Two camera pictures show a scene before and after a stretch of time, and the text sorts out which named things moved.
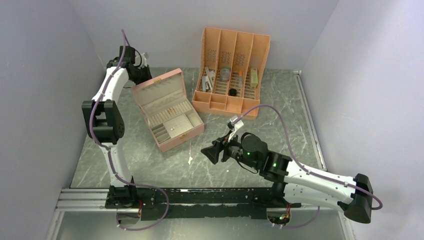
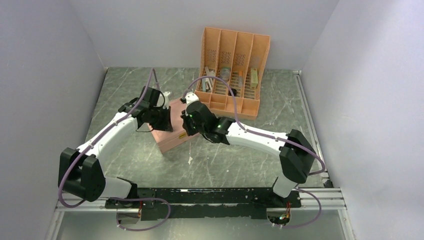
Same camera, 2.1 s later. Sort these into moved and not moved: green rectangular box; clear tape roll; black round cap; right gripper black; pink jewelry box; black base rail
Moved: pink jewelry box; right gripper black
Not moved: black base rail; black round cap; green rectangular box; clear tape roll
